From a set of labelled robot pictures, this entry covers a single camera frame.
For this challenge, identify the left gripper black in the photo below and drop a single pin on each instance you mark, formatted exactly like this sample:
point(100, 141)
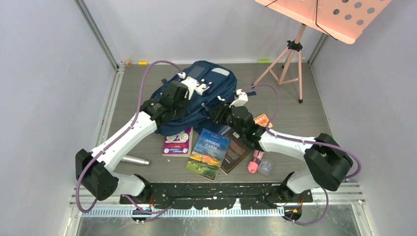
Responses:
point(186, 101)

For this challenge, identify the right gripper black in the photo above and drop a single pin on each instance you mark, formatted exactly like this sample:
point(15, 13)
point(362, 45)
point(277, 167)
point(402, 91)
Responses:
point(218, 114)

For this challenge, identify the navy blue backpack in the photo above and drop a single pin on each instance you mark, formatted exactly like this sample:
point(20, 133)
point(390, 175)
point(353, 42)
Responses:
point(215, 82)

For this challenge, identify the purple paperback book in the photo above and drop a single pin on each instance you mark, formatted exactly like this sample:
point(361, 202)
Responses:
point(178, 145)

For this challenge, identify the Animal Farm book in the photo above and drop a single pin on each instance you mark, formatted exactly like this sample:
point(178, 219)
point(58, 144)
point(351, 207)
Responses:
point(208, 154)

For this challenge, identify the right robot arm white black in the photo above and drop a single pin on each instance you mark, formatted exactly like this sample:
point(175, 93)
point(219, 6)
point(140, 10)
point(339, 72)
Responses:
point(327, 163)

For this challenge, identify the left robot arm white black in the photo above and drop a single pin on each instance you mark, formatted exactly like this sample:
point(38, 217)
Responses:
point(95, 168)

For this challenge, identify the clear bag of clips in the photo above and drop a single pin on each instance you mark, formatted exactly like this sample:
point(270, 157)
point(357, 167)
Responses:
point(265, 167)

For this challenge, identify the dark brown hardcover book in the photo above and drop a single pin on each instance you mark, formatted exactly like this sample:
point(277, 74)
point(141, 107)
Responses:
point(236, 152)

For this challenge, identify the small orange booklet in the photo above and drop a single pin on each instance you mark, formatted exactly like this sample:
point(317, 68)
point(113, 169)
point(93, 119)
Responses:
point(263, 120)

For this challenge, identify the small wooden block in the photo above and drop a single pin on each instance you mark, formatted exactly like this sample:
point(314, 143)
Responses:
point(128, 63)

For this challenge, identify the silver metal bottle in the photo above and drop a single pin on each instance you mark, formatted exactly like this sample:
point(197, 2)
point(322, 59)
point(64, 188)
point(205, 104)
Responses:
point(135, 160)

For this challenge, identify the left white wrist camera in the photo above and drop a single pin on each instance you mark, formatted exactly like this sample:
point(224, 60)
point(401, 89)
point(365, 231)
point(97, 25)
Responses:
point(193, 85)

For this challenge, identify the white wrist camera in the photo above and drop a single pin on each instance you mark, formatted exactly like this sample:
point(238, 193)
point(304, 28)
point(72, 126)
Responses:
point(241, 99)
point(193, 85)

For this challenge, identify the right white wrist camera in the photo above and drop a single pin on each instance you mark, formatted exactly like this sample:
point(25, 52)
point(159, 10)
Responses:
point(241, 99)

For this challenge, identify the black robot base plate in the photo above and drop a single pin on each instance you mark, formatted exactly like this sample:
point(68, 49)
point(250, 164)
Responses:
point(215, 195)

